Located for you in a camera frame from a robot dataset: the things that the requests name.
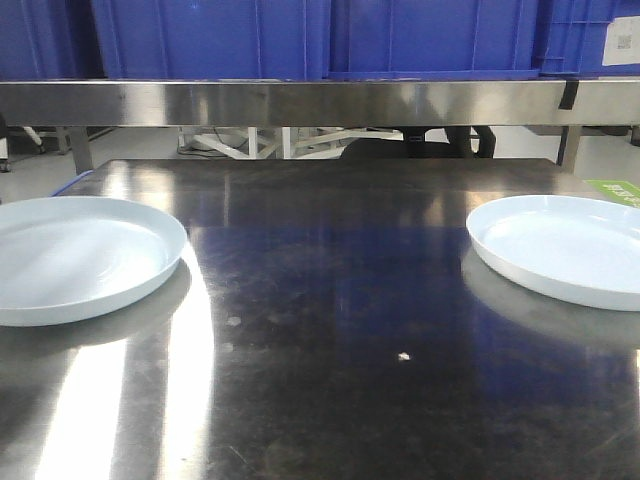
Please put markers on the blue bin on shelf middle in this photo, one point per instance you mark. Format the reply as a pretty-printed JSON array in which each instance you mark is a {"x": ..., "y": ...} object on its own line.
[{"x": 214, "y": 40}]

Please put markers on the blue bin on shelf left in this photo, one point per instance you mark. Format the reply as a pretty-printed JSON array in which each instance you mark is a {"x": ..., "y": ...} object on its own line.
[{"x": 49, "y": 40}]

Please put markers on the green sticker on table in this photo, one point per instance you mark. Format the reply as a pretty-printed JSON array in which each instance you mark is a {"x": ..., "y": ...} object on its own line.
[{"x": 619, "y": 191}]

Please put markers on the light blue plate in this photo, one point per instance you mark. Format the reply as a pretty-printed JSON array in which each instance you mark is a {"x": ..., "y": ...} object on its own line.
[
  {"x": 578, "y": 250},
  {"x": 71, "y": 258}
]

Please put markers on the blue bin on shelf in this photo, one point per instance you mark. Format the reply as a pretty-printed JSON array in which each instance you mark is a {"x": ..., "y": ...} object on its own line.
[
  {"x": 452, "y": 40},
  {"x": 214, "y": 40},
  {"x": 49, "y": 40}
]

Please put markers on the black office chair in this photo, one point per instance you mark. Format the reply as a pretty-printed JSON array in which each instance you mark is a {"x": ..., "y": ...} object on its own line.
[{"x": 462, "y": 142}]

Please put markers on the stainless steel shelf rail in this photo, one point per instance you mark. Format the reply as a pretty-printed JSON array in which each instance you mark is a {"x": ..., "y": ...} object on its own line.
[{"x": 600, "y": 101}]

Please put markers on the black tape strip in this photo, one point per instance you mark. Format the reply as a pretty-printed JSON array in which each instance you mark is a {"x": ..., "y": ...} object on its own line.
[{"x": 569, "y": 94}]

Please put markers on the blue bin on shelf right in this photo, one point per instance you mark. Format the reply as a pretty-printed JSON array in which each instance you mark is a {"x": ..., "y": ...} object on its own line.
[{"x": 452, "y": 40}]

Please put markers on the white label on bin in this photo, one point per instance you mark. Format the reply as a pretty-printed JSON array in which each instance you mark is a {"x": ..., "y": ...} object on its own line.
[{"x": 621, "y": 45}]

